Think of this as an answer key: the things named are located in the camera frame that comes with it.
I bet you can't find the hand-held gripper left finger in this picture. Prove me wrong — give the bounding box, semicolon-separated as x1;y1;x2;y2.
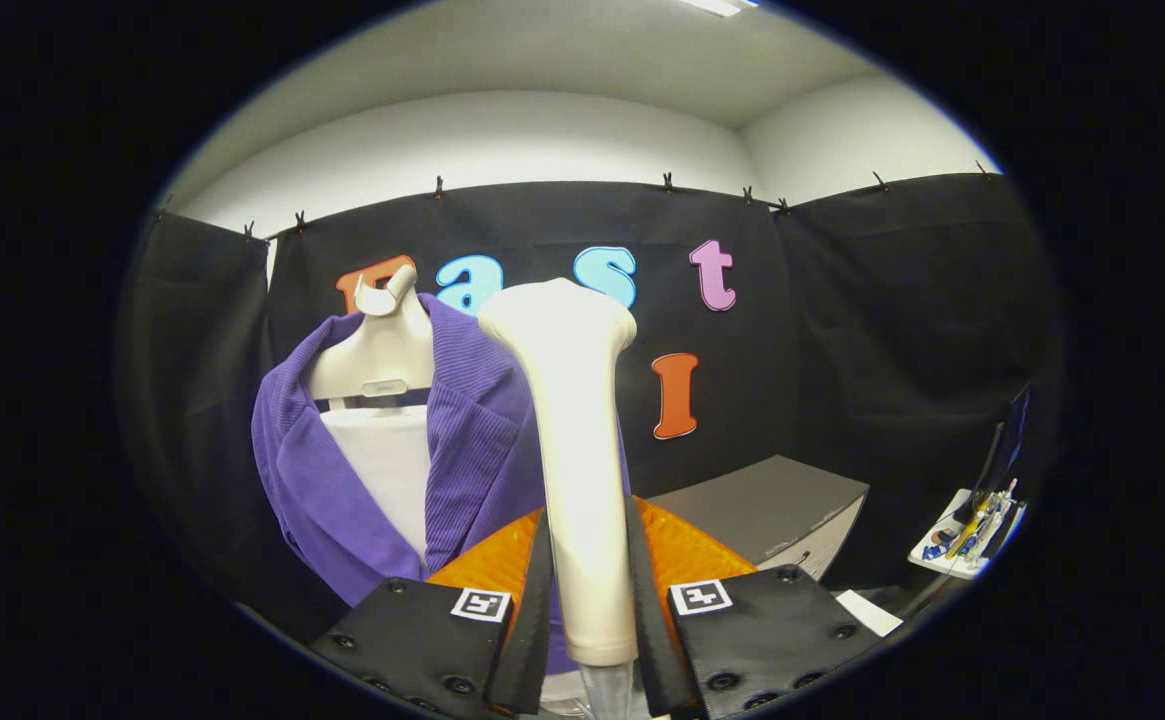
307;505;555;720

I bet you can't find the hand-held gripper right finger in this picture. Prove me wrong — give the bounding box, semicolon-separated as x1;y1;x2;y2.
625;495;884;720

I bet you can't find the cream garment steamer head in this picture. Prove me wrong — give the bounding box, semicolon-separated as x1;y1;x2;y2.
478;278;639;669

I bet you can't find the purple corduroy jacket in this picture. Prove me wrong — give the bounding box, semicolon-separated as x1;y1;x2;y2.
251;292;633;676

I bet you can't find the grey filing cabinet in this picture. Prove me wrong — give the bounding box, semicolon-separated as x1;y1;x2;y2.
647;455;871;582

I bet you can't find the white paper sheet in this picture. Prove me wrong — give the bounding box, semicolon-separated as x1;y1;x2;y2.
834;589;904;639

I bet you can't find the white mannequin torso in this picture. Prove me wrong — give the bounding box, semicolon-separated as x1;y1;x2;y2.
305;263;593;717

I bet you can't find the white tray of small tools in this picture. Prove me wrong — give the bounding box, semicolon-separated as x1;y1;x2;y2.
907;478;1029;582

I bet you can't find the black backdrop cloth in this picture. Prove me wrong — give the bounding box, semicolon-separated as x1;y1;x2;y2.
117;172;1063;641

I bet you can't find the translucent steamer hose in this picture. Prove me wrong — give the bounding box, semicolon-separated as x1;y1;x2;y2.
580;660;635;720

